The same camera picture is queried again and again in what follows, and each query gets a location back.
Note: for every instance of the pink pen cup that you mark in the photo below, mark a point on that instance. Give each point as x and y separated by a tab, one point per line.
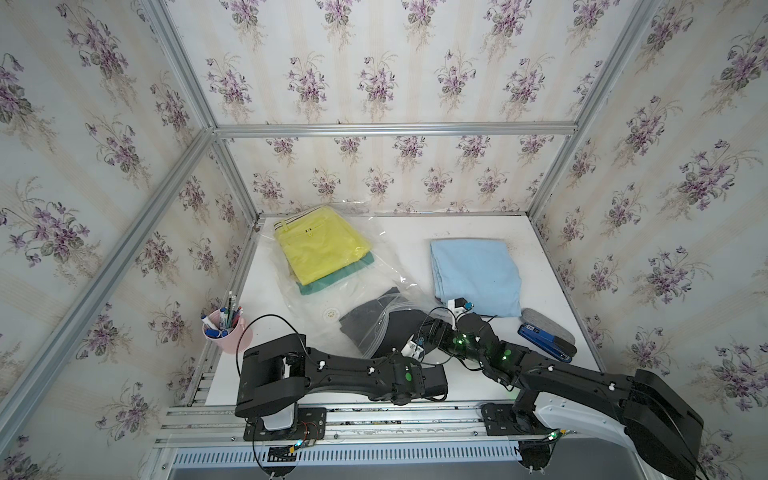
225	326

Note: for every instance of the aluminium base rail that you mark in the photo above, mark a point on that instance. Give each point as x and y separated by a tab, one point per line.
205	434

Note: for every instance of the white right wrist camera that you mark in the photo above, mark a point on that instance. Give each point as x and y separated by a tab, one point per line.
459	306

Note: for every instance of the clear plastic vacuum bag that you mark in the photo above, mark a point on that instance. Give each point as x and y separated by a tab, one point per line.
318	315

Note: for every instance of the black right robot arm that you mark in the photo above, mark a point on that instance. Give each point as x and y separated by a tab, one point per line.
663	428

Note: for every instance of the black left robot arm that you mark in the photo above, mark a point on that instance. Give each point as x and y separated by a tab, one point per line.
277	374

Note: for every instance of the yellow-green folded trousers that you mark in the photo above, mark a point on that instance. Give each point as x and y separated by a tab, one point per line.
318	243

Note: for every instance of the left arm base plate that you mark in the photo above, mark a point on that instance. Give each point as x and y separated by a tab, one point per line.
292	423

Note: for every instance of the blue stapler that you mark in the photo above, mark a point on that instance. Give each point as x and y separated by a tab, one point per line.
555	346

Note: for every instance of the light blue trousers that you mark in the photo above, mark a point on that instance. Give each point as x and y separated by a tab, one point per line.
480	271

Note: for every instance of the dark grey trousers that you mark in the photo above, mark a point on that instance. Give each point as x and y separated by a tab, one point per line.
382	324

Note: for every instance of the teal folded garment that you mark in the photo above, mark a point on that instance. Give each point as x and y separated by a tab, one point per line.
336	276

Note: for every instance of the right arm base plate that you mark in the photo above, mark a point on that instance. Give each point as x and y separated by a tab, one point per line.
510	420

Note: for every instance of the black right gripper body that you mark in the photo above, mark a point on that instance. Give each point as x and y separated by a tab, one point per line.
455	343

